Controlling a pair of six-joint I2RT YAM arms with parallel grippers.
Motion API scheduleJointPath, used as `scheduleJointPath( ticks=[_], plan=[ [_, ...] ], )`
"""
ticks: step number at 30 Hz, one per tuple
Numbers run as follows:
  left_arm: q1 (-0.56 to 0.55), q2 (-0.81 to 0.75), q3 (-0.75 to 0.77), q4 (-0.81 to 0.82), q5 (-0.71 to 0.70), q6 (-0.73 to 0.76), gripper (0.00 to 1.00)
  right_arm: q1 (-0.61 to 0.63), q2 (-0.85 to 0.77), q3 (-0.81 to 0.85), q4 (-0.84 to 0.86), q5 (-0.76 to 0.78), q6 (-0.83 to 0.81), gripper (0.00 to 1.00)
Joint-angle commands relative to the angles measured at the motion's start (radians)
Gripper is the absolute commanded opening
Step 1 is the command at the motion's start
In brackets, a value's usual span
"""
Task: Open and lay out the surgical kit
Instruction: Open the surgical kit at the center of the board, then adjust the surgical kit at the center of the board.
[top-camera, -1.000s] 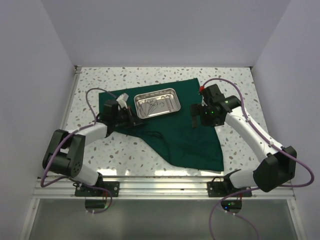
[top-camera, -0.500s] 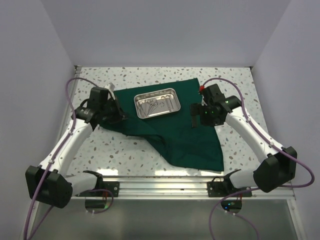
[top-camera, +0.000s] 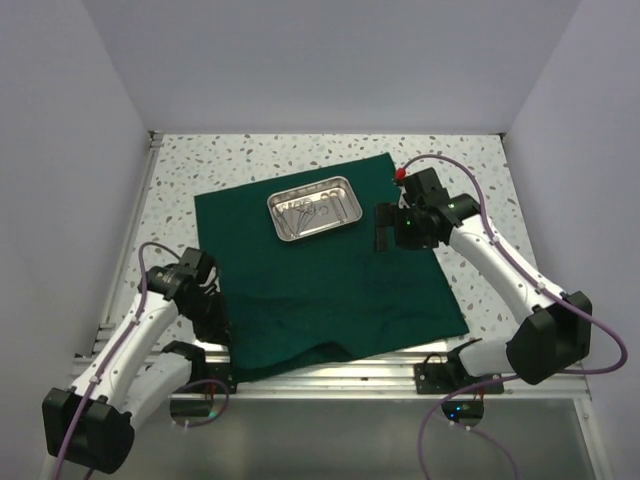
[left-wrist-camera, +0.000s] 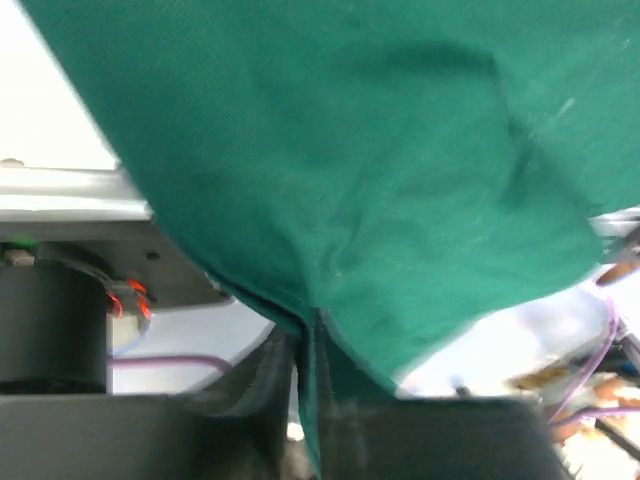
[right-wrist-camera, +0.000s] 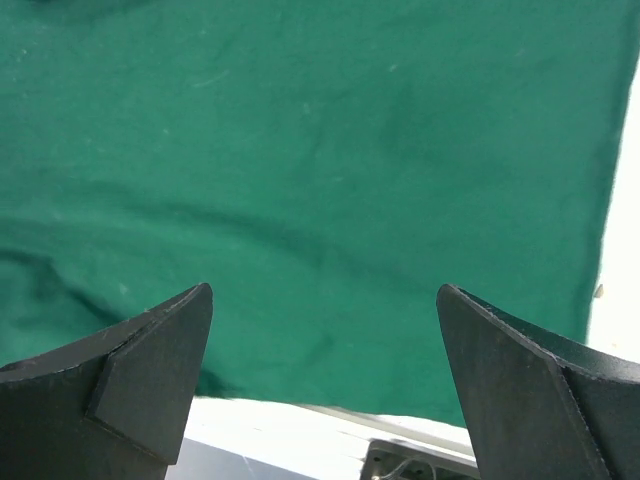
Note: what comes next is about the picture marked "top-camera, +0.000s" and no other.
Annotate stainless steel instrument tray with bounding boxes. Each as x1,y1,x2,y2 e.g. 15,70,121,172
267,176,363,242

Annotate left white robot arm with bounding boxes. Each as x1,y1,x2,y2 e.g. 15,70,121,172
42,248,234,479

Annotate steel forceps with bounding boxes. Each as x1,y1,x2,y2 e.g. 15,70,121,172
329,191,348,224

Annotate dark green surgical cloth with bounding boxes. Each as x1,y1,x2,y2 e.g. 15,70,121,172
195,154,468,382

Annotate steel surgical scissors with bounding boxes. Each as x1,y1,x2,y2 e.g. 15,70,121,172
276,198,331,237

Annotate aluminium rail frame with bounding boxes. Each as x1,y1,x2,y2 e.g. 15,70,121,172
37,130,611,480

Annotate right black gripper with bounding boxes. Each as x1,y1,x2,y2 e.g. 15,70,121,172
374,202,439,252

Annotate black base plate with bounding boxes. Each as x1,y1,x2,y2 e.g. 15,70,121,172
413,353,493,395
189,363,237,395

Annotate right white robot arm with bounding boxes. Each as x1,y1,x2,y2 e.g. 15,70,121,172
374,168,593,393

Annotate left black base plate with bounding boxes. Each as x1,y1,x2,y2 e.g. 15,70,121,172
189,363,237,395

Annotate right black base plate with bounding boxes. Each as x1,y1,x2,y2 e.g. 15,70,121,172
413,353,493,395

